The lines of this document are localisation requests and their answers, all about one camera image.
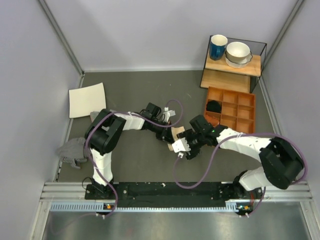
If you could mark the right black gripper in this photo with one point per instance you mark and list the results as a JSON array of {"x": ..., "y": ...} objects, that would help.
[{"x": 194, "y": 151}]

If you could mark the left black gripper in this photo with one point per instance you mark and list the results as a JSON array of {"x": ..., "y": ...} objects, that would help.
[{"x": 166, "y": 135}]

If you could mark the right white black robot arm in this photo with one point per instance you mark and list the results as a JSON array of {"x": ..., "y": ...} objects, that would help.
[{"x": 279, "y": 159}]

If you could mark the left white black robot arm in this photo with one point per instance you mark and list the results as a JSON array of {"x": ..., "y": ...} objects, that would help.
[{"x": 104, "y": 133}]

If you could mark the black rolled underwear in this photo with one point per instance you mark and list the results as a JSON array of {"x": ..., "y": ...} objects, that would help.
[{"x": 213, "y": 106}]

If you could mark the grey striped underwear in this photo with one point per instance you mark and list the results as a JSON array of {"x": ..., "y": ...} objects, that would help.
[
  {"x": 73, "y": 152},
  {"x": 96, "y": 116}
]

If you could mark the orange wooden divided organizer box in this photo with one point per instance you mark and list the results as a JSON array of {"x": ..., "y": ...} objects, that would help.
[{"x": 238, "y": 109}]

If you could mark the white board sheet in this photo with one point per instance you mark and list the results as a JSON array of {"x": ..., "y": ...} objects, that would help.
[{"x": 83, "y": 101}]

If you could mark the lower white bowl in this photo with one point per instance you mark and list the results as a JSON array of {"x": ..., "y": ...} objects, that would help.
[{"x": 241, "y": 64}]

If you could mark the white bowl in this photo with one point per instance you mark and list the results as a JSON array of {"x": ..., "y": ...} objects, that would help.
[
  {"x": 237, "y": 51},
  {"x": 241, "y": 64}
]

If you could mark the blue mug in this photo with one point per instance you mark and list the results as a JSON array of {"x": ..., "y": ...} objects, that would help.
[{"x": 217, "y": 46}]

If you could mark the upper white bowl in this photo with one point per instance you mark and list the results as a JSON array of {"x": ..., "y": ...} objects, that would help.
[{"x": 237, "y": 51}]

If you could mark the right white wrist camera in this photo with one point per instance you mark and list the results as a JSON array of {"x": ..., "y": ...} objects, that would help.
[{"x": 181, "y": 146}]

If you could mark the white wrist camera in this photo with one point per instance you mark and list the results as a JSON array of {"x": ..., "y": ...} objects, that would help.
[
  {"x": 181, "y": 146},
  {"x": 167, "y": 114}
]

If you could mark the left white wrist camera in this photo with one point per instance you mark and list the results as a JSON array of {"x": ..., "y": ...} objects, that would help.
[{"x": 167, "y": 114}]

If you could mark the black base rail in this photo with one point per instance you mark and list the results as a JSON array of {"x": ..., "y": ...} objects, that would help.
[{"x": 140, "y": 197}]

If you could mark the black wire wooden shelf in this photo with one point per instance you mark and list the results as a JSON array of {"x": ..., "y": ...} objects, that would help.
[{"x": 216, "y": 73}]

